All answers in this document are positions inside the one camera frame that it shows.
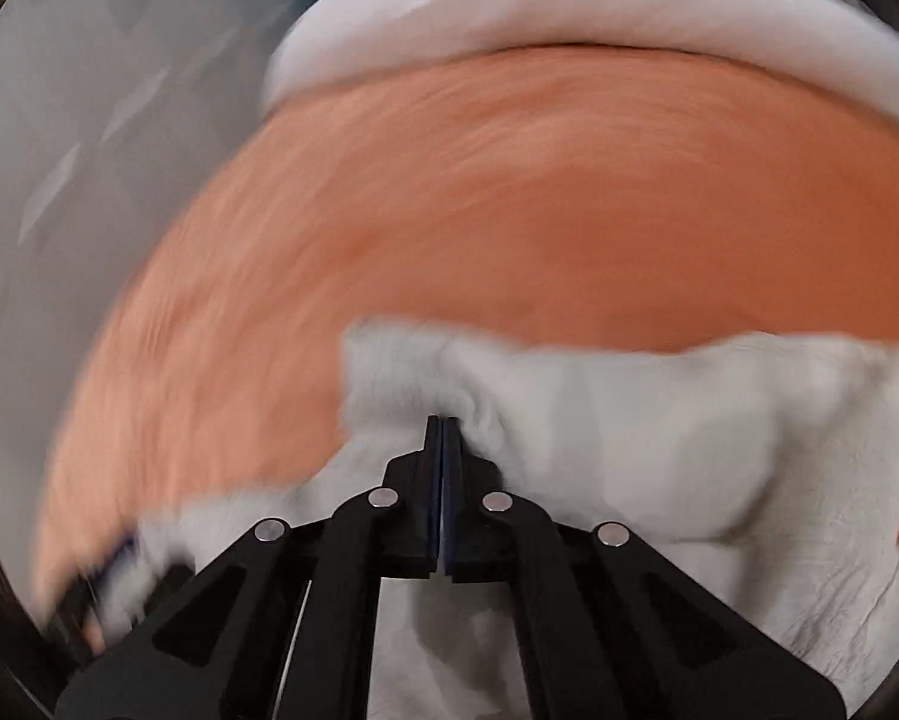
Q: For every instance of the white fleece garment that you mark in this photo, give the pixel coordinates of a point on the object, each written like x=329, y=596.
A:
x=644, y=427

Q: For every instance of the grey printed bedsheet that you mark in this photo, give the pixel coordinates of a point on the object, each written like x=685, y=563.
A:
x=82, y=127

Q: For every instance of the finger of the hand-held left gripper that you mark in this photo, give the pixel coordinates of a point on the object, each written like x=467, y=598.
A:
x=121, y=549

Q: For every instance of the white towel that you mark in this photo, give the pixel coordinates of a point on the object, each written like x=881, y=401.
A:
x=494, y=7

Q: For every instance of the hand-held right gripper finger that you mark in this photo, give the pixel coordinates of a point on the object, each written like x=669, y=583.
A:
x=451, y=465
x=434, y=465

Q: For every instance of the orange blanket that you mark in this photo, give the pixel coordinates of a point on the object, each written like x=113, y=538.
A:
x=457, y=202

